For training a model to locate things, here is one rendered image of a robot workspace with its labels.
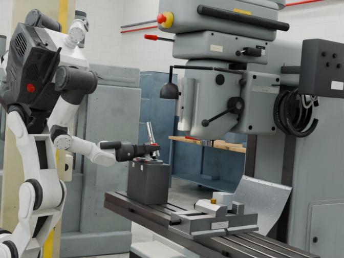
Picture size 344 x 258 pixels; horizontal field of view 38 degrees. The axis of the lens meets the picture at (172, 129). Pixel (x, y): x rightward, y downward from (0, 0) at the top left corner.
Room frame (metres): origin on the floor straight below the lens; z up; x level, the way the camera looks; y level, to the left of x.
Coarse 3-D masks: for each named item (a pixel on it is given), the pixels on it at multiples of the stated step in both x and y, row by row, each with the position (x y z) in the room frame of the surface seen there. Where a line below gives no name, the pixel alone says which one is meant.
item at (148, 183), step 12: (132, 168) 2.43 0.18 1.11; (144, 168) 2.30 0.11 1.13; (156, 168) 2.30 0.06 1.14; (168, 168) 2.33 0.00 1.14; (132, 180) 2.42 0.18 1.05; (144, 180) 2.29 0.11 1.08; (156, 180) 2.30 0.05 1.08; (168, 180) 2.33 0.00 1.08; (132, 192) 2.41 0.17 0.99; (144, 192) 2.28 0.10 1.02; (156, 192) 2.30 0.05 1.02
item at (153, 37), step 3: (144, 36) 1.97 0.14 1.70; (147, 36) 1.97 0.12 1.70; (150, 36) 1.98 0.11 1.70; (153, 36) 1.98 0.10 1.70; (156, 36) 1.99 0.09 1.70; (150, 39) 1.99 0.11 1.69; (153, 39) 1.99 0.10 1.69; (156, 39) 1.99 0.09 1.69; (159, 39) 2.01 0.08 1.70; (162, 39) 2.01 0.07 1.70; (165, 39) 2.02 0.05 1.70; (168, 39) 2.03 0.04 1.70; (171, 39) 2.04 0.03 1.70; (174, 39) 2.05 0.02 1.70
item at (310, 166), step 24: (312, 120) 2.15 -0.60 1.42; (336, 120) 2.20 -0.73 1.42; (264, 144) 2.28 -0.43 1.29; (288, 144) 2.15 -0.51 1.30; (312, 144) 2.13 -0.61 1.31; (336, 144) 2.21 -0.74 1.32; (264, 168) 2.26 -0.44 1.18; (288, 168) 2.14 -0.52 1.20; (312, 168) 2.13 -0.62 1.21; (336, 168) 2.22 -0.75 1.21; (312, 192) 2.13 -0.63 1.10; (336, 192) 2.22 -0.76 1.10; (288, 216) 2.12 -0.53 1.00; (312, 216) 2.12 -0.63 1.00; (336, 216) 2.21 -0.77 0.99; (288, 240) 2.11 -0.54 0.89; (312, 240) 2.12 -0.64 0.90; (336, 240) 2.21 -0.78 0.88
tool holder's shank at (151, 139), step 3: (147, 123) 2.42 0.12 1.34; (147, 126) 2.41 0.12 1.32; (150, 126) 2.42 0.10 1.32; (147, 129) 2.41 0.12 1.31; (150, 129) 2.41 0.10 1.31; (147, 132) 2.41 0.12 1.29; (150, 132) 2.41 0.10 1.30; (150, 135) 2.40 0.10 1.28; (150, 138) 2.40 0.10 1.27; (153, 138) 2.40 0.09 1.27; (150, 141) 2.39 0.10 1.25; (153, 141) 2.39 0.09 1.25
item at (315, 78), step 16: (304, 48) 1.89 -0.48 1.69; (320, 48) 1.85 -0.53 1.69; (336, 48) 1.90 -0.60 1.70; (304, 64) 1.89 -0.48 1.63; (320, 64) 1.86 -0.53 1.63; (336, 64) 1.91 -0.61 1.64; (304, 80) 1.88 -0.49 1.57; (320, 80) 1.86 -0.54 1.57; (336, 80) 1.91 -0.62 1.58; (320, 96) 1.96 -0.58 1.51; (336, 96) 1.92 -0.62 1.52
